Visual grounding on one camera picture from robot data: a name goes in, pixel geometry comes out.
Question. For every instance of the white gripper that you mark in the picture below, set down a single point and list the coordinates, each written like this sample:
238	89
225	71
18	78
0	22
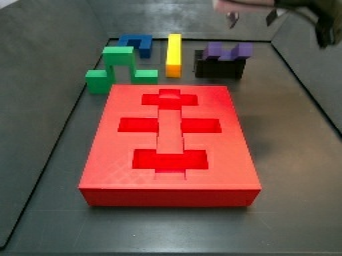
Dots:
233	7

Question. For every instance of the green arch block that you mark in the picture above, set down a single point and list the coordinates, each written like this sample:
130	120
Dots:
118	56

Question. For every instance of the purple U-shaped block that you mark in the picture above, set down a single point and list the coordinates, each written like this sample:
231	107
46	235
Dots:
215	52

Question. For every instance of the blue U-shaped block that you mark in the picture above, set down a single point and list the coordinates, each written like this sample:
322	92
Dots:
140	42

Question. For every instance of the black angle fixture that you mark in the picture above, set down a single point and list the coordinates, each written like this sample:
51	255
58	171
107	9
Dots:
217	69

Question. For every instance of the red slotted board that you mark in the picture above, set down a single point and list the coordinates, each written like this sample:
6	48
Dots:
170	149

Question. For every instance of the yellow long bar block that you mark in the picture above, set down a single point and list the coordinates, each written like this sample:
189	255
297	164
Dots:
174	56

